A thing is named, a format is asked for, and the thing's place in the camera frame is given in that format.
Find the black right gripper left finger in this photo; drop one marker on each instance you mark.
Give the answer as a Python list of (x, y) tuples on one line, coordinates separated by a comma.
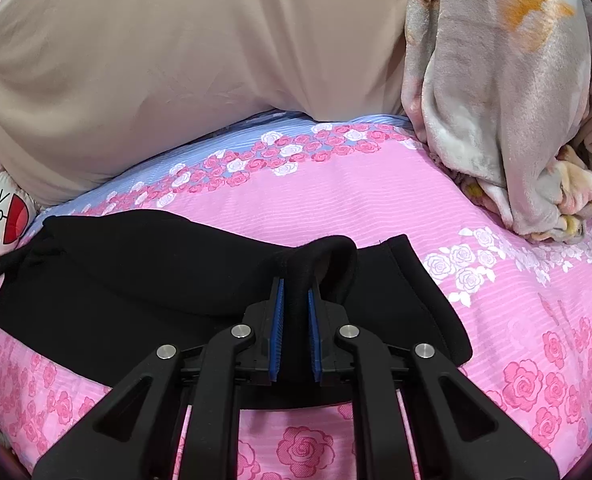
[(175, 415)]

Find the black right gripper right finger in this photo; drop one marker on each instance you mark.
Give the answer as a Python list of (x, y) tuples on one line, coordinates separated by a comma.
[(415, 414)]

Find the black pants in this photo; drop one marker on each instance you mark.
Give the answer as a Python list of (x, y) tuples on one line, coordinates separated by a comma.
[(97, 295)]

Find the pink floral bed sheet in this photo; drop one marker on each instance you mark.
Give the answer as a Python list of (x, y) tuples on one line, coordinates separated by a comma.
[(286, 180)]

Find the grey floral blanket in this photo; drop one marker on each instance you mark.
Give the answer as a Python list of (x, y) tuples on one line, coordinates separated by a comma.
[(500, 91)]

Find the beige curtain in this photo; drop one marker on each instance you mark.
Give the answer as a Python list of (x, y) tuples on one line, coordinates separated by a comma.
[(89, 88)]

